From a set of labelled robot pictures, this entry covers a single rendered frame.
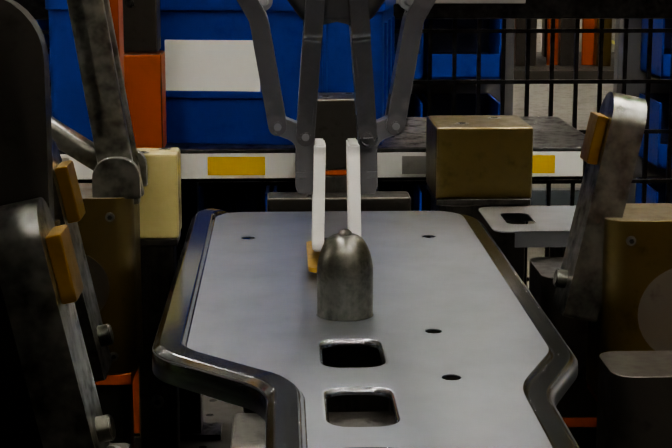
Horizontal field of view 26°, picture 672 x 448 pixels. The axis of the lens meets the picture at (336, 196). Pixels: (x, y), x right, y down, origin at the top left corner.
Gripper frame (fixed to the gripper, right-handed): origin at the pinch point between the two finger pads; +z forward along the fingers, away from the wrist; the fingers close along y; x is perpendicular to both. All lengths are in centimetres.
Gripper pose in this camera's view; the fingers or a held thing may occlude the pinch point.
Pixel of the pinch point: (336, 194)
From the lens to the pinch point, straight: 95.1
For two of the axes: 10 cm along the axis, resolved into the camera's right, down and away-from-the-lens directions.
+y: 10.0, -0.1, 0.4
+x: -0.4, -1.8, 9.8
